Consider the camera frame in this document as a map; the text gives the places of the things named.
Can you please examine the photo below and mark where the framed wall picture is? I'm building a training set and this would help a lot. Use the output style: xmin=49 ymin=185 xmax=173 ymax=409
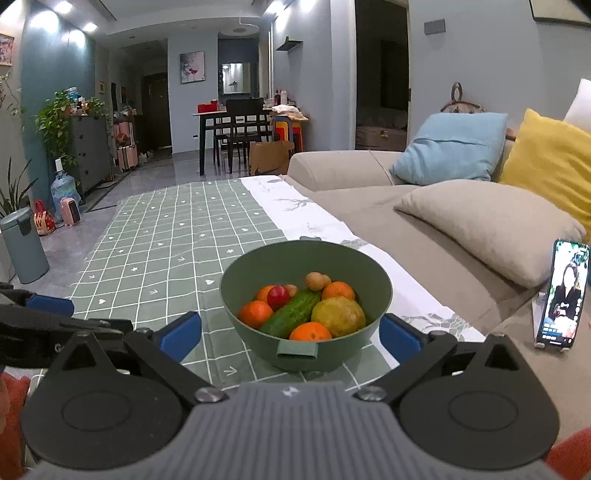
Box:
xmin=529 ymin=0 xmax=591 ymax=25

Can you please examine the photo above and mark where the grey drawer cabinet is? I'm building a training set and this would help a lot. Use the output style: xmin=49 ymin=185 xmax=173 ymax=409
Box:
xmin=69 ymin=113 xmax=114 ymax=191

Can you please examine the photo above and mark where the blue water jug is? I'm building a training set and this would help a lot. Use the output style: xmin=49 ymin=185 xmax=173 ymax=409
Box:
xmin=50 ymin=159 xmax=82 ymax=217

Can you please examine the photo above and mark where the yellow cushion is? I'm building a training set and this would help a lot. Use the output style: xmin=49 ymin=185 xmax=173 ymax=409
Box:
xmin=499 ymin=108 xmax=591 ymax=234

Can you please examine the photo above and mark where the black dining chair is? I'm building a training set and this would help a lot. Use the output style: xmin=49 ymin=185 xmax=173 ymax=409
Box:
xmin=215 ymin=99 xmax=274 ymax=174

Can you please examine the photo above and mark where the pink space heater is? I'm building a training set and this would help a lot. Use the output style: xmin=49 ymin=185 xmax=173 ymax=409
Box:
xmin=60 ymin=198 xmax=82 ymax=227

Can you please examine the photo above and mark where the grey pedal trash bin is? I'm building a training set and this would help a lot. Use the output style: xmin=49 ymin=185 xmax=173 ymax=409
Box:
xmin=0 ymin=207 xmax=51 ymax=285

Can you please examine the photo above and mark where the long-leaf potted plant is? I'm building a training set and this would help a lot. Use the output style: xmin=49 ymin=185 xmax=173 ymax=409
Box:
xmin=0 ymin=157 xmax=38 ymax=219

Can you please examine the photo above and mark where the green cucumber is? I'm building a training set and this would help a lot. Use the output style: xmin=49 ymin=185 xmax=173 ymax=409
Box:
xmin=259 ymin=289 xmax=322 ymax=339

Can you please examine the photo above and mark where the woven basket bag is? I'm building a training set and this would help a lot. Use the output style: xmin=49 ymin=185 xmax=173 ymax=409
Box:
xmin=440 ymin=82 xmax=486 ymax=114

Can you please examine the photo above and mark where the floral wall picture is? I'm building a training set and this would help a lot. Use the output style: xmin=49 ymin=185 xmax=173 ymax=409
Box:
xmin=180 ymin=52 xmax=206 ymax=84

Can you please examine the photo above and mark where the smartphone with lit screen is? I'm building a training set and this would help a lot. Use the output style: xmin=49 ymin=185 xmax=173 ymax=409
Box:
xmin=536 ymin=239 xmax=591 ymax=349

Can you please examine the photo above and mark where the black dining table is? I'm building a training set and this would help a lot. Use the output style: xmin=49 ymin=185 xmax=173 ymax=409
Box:
xmin=192 ymin=108 xmax=278 ymax=177

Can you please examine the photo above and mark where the beige sofa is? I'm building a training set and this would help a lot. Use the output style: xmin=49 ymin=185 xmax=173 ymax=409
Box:
xmin=281 ymin=138 xmax=591 ymax=439

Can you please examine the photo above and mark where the light blue cushion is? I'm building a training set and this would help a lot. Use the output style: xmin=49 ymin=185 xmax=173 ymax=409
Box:
xmin=389 ymin=112 xmax=509 ymax=186

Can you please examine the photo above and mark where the trailing green potted plant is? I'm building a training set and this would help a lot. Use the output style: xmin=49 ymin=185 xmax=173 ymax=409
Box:
xmin=34 ymin=89 xmax=108 ymax=160

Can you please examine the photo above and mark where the green checked tablecloth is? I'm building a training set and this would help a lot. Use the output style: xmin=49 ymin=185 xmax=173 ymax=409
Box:
xmin=65 ymin=179 xmax=402 ymax=391

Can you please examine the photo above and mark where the person's left forearm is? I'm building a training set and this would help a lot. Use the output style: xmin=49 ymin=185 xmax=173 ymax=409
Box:
xmin=0 ymin=371 xmax=32 ymax=480

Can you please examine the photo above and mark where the red gift bag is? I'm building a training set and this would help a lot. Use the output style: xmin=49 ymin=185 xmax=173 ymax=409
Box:
xmin=33 ymin=200 xmax=57 ymax=236

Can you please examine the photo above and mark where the green colander bowl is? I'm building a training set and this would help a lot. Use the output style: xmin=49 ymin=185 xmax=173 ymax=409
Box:
xmin=220 ymin=239 xmax=393 ymax=373

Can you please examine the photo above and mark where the round red fruit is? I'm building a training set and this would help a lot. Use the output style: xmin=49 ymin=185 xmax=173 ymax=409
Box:
xmin=268 ymin=285 xmax=293 ymax=311

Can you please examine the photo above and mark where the beige cushion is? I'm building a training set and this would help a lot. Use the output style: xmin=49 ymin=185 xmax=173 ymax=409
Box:
xmin=394 ymin=179 xmax=587 ymax=289

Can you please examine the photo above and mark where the white leaf-print cloth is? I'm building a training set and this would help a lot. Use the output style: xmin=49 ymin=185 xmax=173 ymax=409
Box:
xmin=241 ymin=174 xmax=485 ymax=344

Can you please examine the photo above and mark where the bed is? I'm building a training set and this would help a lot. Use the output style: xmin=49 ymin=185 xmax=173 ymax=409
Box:
xmin=358 ymin=108 xmax=410 ymax=151

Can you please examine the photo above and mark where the person's red clothing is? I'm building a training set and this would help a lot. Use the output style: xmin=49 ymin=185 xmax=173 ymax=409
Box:
xmin=545 ymin=427 xmax=591 ymax=480

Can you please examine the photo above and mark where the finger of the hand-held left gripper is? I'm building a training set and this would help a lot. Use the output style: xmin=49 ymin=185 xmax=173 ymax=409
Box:
xmin=55 ymin=318 xmax=136 ymax=341
xmin=0 ymin=281 xmax=75 ymax=319

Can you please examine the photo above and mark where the large orange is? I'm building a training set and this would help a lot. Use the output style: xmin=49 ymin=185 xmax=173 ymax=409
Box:
xmin=322 ymin=281 xmax=356 ymax=302

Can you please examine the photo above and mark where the white cushion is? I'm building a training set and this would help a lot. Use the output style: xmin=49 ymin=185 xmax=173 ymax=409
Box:
xmin=563 ymin=78 xmax=591 ymax=126

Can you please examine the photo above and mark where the wall mirror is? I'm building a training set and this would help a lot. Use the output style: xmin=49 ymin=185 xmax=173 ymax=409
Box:
xmin=222 ymin=62 xmax=253 ymax=96

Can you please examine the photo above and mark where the round ceiling lamp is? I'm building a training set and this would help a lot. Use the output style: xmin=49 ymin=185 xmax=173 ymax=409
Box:
xmin=221 ymin=22 xmax=260 ymax=37

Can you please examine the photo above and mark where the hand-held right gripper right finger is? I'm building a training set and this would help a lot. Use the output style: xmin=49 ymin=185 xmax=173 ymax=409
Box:
xmin=353 ymin=313 xmax=532 ymax=402

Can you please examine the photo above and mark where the yellow-green mango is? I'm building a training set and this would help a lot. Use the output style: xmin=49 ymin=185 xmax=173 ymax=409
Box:
xmin=311 ymin=296 xmax=367 ymax=337

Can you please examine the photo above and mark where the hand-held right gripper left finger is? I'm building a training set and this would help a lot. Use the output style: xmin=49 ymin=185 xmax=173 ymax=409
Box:
xmin=48 ymin=311 xmax=228 ymax=403

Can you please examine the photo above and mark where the cardboard box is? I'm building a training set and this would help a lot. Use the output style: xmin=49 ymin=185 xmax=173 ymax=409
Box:
xmin=248 ymin=141 xmax=295 ymax=177

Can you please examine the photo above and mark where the hanging vine plant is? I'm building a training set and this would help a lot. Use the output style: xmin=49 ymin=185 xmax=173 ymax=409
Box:
xmin=0 ymin=71 xmax=25 ymax=121

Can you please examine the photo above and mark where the stack of coloured stools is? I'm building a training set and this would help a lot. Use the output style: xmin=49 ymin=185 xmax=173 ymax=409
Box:
xmin=272 ymin=115 xmax=309 ymax=153

